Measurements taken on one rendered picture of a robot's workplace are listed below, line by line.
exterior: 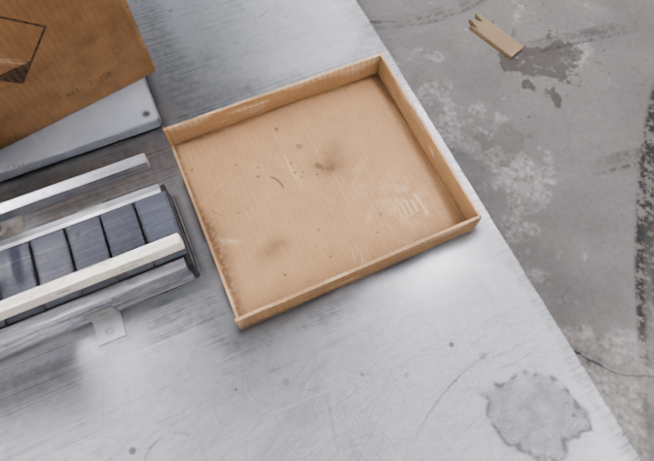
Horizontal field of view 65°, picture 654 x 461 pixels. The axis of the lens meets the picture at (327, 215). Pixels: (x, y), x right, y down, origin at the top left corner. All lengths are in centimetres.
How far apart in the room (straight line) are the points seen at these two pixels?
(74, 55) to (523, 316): 59
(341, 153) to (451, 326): 25
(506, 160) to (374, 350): 122
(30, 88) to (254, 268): 33
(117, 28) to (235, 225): 27
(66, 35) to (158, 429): 43
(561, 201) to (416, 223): 112
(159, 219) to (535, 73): 158
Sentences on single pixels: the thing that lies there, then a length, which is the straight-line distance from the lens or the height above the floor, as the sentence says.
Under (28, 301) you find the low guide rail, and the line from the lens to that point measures 58.
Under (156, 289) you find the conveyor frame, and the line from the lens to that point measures 62.
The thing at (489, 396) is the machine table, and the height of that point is 83.
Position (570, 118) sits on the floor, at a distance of 190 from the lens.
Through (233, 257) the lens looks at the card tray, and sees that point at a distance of 62.
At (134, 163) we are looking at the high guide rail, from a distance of 54.
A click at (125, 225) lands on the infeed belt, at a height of 88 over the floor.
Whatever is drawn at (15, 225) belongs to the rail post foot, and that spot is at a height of 83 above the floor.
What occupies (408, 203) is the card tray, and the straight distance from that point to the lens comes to 65.
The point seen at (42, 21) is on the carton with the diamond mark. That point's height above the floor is 99.
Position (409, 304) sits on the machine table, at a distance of 61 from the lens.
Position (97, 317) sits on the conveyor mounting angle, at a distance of 63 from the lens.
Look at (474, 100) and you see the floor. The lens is 183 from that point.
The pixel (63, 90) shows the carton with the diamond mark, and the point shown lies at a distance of 72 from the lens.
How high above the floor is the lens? 141
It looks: 66 degrees down
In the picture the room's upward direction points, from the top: 3 degrees clockwise
